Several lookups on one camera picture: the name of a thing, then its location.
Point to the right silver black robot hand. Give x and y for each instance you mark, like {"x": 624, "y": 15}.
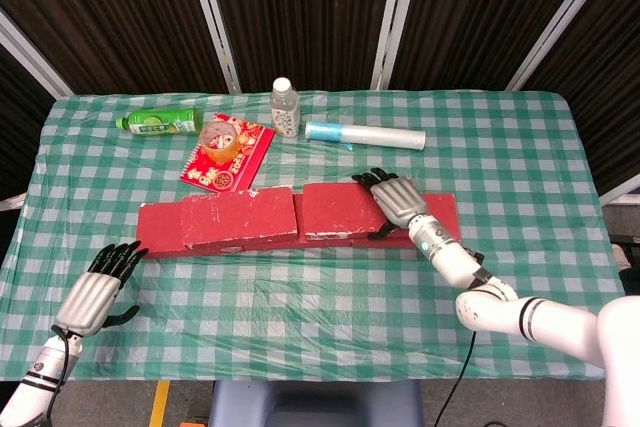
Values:
{"x": 400, "y": 199}

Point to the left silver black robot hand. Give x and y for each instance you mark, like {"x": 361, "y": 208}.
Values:
{"x": 90, "y": 302}

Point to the red brick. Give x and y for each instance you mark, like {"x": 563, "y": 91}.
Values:
{"x": 235, "y": 217}
{"x": 335, "y": 212}
{"x": 445, "y": 217}
{"x": 272, "y": 245}
{"x": 160, "y": 227}

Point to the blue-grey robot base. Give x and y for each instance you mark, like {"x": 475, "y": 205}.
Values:
{"x": 315, "y": 404}

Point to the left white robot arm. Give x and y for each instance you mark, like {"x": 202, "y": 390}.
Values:
{"x": 35, "y": 382}

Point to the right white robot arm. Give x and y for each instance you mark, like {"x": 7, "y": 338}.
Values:
{"x": 550, "y": 319}

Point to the white plastic bag roll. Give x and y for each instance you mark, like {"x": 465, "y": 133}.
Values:
{"x": 370, "y": 136}

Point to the yellow floor tape strip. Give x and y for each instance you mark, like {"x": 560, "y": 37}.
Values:
{"x": 159, "y": 407}

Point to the clear bottle with white cap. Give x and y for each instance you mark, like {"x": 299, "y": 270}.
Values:
{"x": 285, "y": 112}

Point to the red patterned packet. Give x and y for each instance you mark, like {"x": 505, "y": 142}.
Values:
{"x": 250, "y": 159}

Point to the green white checkered tablecloth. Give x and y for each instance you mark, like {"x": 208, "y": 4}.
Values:
{"x": 300, "y": 322}

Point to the clear packing tape roll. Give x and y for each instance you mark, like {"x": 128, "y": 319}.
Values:
{"x": 220, "y": 153}

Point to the green drink bottle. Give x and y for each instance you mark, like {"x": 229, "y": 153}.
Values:
{"x": 160, "y": 123}

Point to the dark partition panel white frame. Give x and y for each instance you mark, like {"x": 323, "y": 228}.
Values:
{"x": 305, "y": 12}
{"x": 15, "y": 122}
{"x": 100, "y": 22}
{"x": 475, "y": 12}
{"x": 610, "y": 97}

